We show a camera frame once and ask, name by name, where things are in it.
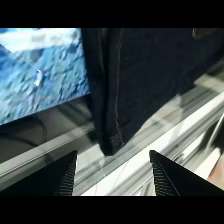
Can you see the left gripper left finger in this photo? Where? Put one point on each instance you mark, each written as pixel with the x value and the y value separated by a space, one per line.
pixel 56 178

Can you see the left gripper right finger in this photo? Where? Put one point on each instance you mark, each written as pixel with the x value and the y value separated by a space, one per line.
pixel 176 181

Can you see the dark blue jeans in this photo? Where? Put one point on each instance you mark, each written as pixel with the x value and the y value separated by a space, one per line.
pixel 140 83

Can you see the silver frame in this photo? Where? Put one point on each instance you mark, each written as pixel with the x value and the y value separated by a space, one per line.
pixel 140 163

